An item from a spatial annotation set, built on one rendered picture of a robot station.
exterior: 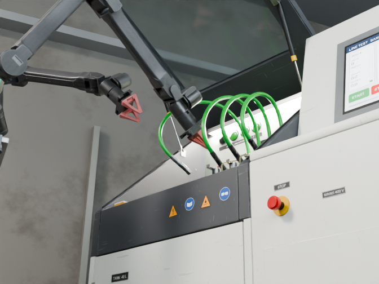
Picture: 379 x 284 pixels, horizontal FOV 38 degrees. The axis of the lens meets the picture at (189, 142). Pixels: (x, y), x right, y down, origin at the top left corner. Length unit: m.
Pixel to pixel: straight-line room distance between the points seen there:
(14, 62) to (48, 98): 2.00
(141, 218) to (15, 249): 1.61
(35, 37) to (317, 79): 0.91
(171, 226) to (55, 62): 2.31
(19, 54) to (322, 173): 0.91
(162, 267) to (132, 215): 0.24
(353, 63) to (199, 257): 0.79
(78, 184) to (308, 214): 2.29
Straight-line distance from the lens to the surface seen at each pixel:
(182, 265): 1.61
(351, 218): 1.31
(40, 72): 2.31
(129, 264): 1.79
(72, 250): 3.36
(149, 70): 1.90
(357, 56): 1.85
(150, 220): 1.76
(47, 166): 3.48
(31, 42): 1.72
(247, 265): 1.46
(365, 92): 1.73
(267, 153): 1.50
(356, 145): 1.36
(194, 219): 1.62
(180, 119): 1.95
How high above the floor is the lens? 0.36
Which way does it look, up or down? 25 degrees up
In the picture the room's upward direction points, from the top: 1 degrees clockwise
